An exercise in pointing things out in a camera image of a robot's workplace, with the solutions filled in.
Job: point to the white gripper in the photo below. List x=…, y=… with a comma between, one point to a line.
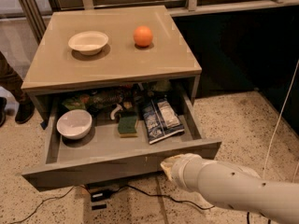
x=179, y=169

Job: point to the grey top drawer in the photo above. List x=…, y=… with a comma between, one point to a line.
x=103, y=157

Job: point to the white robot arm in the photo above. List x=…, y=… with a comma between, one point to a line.
x=236, y=187

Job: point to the white ceramic bowl in drawer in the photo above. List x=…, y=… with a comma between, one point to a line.
x=74, y=124

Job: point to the grey cabinet with beige top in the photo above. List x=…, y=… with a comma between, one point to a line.
x=57, y=68

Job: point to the white paper bowl on top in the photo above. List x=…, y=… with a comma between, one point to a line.
x=88, y=43

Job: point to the blue white snack packet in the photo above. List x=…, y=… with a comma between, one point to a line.
x=161, y=120

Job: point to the green yellow sponge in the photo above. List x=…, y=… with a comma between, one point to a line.
x=127, y=126

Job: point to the black power adapter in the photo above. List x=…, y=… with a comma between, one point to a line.
x=101, y=195

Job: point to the white plastic utensil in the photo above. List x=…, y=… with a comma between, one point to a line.
x=115, y=111

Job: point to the dark snack bag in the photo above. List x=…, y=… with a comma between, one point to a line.
x=105, y=99

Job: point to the green chip bag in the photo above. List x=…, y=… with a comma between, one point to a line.
x=76, y=102

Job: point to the orange fruit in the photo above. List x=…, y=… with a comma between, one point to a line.
x=143, y=36

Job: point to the person's leg and shoe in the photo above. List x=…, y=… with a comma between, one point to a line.
x=11, y=81

